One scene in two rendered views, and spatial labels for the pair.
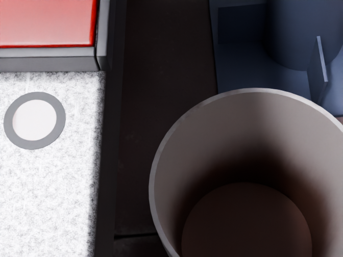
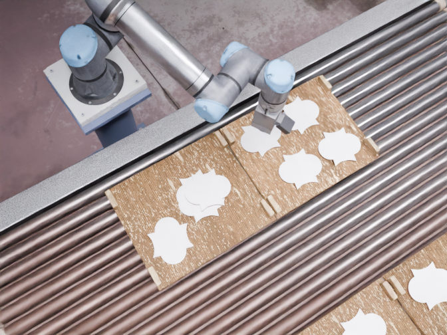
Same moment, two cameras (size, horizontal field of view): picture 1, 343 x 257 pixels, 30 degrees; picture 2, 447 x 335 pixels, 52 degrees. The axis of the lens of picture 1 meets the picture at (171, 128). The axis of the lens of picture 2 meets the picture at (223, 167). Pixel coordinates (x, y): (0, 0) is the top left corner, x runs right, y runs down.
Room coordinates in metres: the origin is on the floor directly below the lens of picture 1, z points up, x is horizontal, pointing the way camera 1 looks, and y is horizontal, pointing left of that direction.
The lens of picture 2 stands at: (0.92, 0.55, 2.30)
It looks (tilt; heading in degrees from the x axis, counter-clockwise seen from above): 70 degrees down; 221
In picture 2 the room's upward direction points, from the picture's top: 8 degrees clockwise
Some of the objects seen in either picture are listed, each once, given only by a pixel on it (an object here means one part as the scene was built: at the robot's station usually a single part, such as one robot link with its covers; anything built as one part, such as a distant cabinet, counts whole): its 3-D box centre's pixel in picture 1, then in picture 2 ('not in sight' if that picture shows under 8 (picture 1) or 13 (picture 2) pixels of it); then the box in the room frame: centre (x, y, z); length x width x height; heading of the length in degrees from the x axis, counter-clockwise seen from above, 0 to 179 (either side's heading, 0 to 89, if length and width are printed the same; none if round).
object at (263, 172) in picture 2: not in sight; (298, 143); (0.30, 0.33, 0.93); 0.41 x 0.35 x 0.02; 170
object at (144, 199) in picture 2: not in sight; (189, 205); (0.71, 0.25, 0.93); 0.41 x 0.35 x 0.02; 170
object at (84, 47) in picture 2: not in sight; (83, 50); (0.66, -0.32, 1.06); 0.13 x 0.12 x 0.14; 15
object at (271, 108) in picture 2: not in sight; (273, 98); (0.39, 0.23, 1.21); 0.08 x 0.08 x 0.05
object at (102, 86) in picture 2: not in sight; (92, 73); (0.67, -0.31, 0.95); 0.15 x 0.15 x 0.10
